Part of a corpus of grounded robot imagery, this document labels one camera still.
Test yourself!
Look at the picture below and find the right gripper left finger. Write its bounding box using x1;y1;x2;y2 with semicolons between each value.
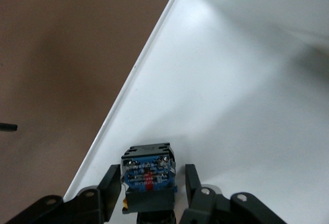
63;164;122;224

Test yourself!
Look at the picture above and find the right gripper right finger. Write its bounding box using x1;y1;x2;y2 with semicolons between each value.
181;164;216;224

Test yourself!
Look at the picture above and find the white plastic drawer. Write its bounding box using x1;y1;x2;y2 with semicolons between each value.
63;0;329;224

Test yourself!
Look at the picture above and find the thin black stick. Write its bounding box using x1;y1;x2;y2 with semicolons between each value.
0;123;17;132

